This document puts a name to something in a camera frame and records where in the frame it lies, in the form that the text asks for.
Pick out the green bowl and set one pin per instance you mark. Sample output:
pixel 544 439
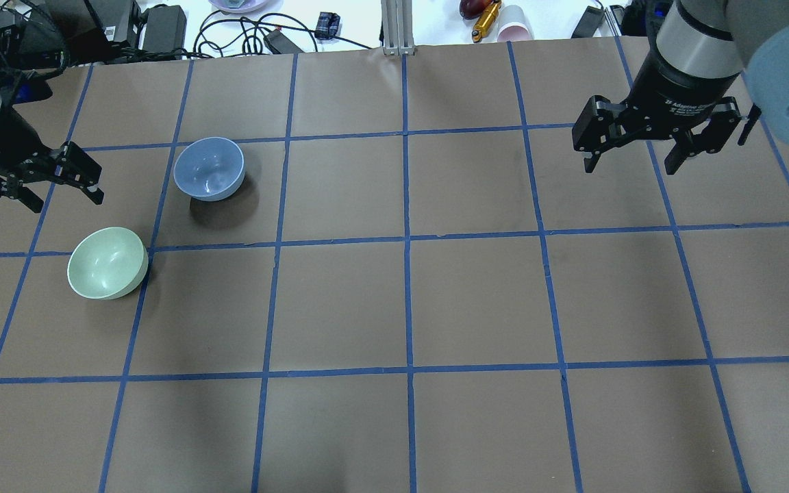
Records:
pixel 108 264

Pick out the yellow metal cylinder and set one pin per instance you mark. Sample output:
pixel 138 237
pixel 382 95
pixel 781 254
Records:
pixel 483 24

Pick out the red toy fruit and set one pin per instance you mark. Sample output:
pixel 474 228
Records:
pixel 472 9

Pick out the black power adapter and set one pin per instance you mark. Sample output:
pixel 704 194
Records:
pixel 164 27

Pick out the blue bowl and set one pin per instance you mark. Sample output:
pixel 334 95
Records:
pixel 211 169

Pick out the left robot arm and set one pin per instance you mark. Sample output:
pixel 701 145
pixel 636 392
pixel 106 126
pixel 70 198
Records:
pixel 25 158

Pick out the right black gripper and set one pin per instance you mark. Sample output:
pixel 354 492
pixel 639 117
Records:
pixel 675 92

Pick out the aluminium frame post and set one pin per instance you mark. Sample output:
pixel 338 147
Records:
pixel 397 27

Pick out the small blue black device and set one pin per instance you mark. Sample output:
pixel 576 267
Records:
pixel 327 26

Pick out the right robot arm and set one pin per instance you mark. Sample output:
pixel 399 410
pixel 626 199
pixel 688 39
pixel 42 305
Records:
pixel 711 65

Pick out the purple plate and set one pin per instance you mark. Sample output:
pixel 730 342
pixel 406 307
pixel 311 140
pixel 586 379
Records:
pixel 238 7

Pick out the pink cup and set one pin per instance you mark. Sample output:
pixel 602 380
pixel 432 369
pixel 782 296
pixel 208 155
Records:
pixel 513 25

